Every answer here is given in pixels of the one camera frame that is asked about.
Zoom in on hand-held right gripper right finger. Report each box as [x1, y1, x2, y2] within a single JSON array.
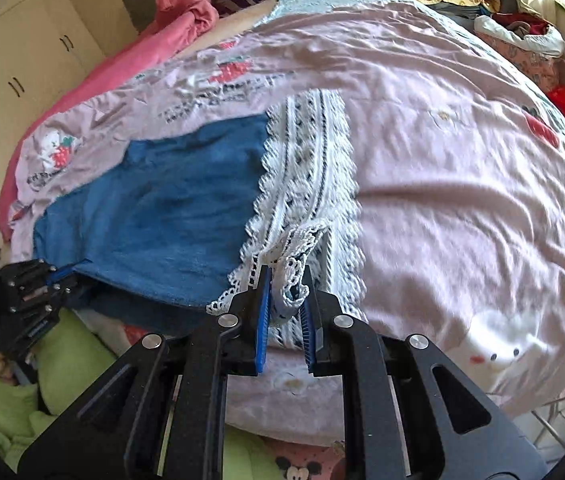
[[299, 264, 549, 480]]

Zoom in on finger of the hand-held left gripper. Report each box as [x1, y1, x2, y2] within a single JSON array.
[[5, 285, 94, 348], [0, 258, 88, 295]]

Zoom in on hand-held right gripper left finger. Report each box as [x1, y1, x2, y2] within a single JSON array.
[[17, 264, 273, 480]]

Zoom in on blue denim pants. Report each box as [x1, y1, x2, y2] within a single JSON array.
[[32, 89, 369, 351]]

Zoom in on light green clothing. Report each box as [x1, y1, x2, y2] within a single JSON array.
[[0, 309, 276, 480]]

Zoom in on pink cartoon mouse printed cloth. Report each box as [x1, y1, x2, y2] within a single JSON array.
[[262, 437, 349, 480]]

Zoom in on cream wardrobe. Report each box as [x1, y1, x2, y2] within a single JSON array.
[[0, 0, 109, 241]]

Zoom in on lilac strawberry bear printed blanket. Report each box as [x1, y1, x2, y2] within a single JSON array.
[[7, 0, 565, 446]]

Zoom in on pink duvet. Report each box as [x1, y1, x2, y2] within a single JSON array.
[[0, 0, 223, 241]]

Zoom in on grey headboard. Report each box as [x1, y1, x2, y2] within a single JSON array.
[[122, 0, 166, 37]]

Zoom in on light blue quilted cloth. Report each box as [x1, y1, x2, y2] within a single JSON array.
[[271, 0, 415, 23]]

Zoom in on white and red crumpled cloth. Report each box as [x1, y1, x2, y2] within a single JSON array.
[[474, 12, 565, 59]]

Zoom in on metal wire rack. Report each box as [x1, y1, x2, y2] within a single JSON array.
[[532, 394, 565, 443]]

